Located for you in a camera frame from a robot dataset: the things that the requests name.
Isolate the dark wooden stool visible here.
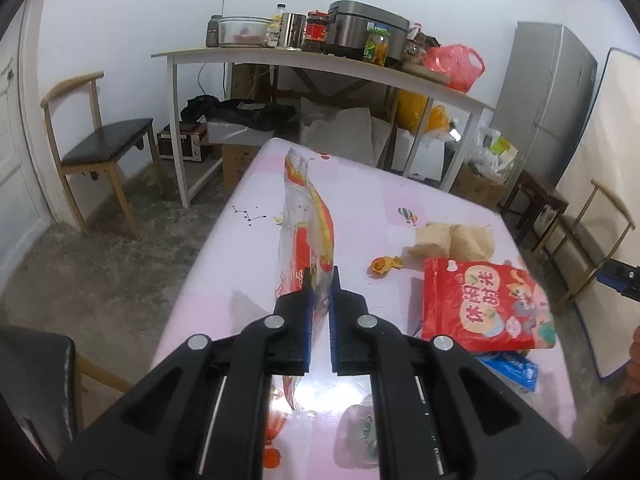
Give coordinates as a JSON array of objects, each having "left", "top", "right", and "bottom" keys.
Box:
[{"left": 500, "top": 170, "right": 568, "bottom": 245}]

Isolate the wooden chair on left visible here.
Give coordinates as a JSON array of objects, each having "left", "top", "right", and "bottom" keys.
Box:
[{"left": 40, "top": 70, "right": 166, "bottom": 240}]

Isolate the silver refrigerator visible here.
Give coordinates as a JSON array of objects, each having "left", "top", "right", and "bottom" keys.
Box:
[{"left": 491, "top": 22, "right": 598, "bottom": 185}]

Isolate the beige paper towel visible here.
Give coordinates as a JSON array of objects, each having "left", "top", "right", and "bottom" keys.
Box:
[{"left": 401, "top": 222, "right": 496, "bottom": 270}]

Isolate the person's right hand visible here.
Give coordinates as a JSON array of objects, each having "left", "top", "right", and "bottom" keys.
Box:
[{"left": 625, "top": 326, "right": 640, "bottom": 396}]

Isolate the pickle jar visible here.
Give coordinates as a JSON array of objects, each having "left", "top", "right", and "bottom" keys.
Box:
[{"left": 362, "top": 23, "right": 390, "bottom": 66}]

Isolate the wooden chair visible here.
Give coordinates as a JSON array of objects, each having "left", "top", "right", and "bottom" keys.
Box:
[
  {"left": 532, "top": 179, "right": 637, "bottom": 308},
  {"left": 40, "top": 70, "right": 166, "bottom": 240}
]

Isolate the black clothing pile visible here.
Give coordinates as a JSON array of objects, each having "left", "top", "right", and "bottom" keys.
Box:
[{"left": 180, "top": 94, "right": 296, "bottom": 131}]

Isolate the small microwave oven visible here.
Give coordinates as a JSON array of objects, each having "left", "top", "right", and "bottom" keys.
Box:
[{"left": 156, "top": 122, "right": 210, "bottom": 162}]

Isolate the black chair near camera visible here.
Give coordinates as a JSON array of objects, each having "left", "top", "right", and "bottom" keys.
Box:
[{"left": 1, "top": 325, "right": 131, "bottom": 464}]

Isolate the dark sauce jar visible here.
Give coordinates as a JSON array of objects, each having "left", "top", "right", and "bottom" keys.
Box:
[{"left": 302, "top": 10, "right": 329, "bottom": 53}]

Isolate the wooden chair on right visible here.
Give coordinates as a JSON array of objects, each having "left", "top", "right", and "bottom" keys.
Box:
[{"left": 532, "top": 179, "right": 637, "bottom": 308}]

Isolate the blue carton box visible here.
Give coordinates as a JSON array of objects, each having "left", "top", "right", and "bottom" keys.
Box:
[{"left": 475, "top": 352, "right": 538, "bottom": 394}]

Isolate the yellow plastic bag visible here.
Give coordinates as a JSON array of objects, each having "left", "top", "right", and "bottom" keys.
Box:
[{"left": 395, "top": 90, "right": 451, "bottom": 136}]

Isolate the clear red-printed plastic bag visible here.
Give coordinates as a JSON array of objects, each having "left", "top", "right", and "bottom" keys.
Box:
[{"left": 262, "top": 148, "right": 334, "bottom": 477}]

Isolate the grey rice cooker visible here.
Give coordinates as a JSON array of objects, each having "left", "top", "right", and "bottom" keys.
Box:
[{"left": 323, "top": 0, "right": 410, "bottom": 67}]

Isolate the red snack bag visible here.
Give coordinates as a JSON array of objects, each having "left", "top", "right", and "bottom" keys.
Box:
[{"left": 421, "top": 258, "right": 556, "bottom": 352}]

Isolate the white mattress panel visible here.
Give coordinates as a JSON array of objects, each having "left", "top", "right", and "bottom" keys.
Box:
[{"left": 546, "top": 48, "right": 639, "bottom": 379}]

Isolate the crumpled clear plastic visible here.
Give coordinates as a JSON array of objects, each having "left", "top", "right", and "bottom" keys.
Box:
[{"left": 333, "top": 394, "right": 378, "bottom": 469}]

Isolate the glass bowl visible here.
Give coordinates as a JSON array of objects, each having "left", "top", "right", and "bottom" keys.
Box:
[{"left": 218, "top": 16, "right": 270, "bottom": 47}]

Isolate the red plastic bag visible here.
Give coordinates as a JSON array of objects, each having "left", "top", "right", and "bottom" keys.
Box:
[{"left": 424, "top": 44, "right": 486, "bottom": 93}]

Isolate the orange peel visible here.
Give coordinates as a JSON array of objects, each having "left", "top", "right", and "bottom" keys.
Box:
[{"left": 368, "top": 256, "right": 404, "bottom": 278}]

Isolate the white side table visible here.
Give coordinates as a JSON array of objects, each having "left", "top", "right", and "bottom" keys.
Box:
[{"left": 150, "top": 46, "right": 497, "bottom": 209}]

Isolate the cardboard box with clutter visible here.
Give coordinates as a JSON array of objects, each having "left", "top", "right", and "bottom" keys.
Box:
[{"left": 450, "top": 126, "right": 518, "bottom": 210}]

